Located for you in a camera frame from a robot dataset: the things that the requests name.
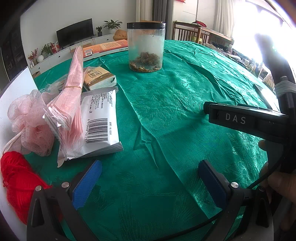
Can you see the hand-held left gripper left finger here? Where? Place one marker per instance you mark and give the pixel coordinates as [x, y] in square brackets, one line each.
[86, 185]

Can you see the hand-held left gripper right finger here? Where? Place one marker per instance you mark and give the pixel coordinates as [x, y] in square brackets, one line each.
[212, 183]

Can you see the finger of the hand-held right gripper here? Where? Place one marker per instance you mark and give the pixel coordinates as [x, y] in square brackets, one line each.
[231, 118]

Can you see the person's right hand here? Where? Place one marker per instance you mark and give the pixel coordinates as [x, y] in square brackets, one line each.
[282, 190]

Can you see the clutter of bottles and jars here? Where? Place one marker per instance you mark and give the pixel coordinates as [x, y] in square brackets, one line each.
[245, 62]

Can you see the green satin tablecloth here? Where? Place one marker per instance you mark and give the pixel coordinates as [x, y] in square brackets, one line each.
[173, 104]

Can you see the red yarn ball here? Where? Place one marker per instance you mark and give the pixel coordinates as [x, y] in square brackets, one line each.
[18, 180]

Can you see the white barcode packet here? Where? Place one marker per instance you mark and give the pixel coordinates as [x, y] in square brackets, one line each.
[99, 115]

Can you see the pink mesh bath loofah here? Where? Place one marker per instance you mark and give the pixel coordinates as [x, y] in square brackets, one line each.
[30, 136]

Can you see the bundle of pink mask packets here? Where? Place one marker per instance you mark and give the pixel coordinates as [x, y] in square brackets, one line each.
[69, 104]

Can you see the wooden slatted bench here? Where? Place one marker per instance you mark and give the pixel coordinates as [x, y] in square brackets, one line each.
[185, 32]

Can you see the white curtain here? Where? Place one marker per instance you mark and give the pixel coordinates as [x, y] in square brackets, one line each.
[223, 18]

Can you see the yellow tissue pack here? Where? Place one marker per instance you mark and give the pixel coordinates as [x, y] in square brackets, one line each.
[97, 77]

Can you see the clear jar with black lid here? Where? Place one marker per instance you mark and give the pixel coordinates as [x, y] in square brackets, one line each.
[145, 46]

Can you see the grey curtain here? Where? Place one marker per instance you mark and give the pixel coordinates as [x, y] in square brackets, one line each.
[160, 10]

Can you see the white television cabinet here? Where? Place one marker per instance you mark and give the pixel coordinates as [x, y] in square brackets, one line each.
[60, 55]

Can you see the white round vase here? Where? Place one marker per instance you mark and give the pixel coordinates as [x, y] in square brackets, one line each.
[40, 58]

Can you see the orange book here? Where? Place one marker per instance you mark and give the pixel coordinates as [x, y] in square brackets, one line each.
[104, 47]

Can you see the orange lounge chair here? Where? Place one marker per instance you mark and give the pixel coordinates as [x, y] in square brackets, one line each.
[120, 34]

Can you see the red flower plant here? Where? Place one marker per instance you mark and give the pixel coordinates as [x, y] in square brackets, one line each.
[32, 56]

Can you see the green plant with red decoration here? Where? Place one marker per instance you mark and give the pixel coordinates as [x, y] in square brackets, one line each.
[47, 49]

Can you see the black display cabinet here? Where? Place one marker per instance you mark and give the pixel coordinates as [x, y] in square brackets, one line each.
[11, 55]

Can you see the large green potted plant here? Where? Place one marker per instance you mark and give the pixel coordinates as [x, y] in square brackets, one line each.
[112, 25]

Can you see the flat screen television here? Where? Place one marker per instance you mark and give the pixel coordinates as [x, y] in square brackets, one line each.
[74, 32]

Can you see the small potted plant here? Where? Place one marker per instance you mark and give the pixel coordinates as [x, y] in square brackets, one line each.
[99, 31]

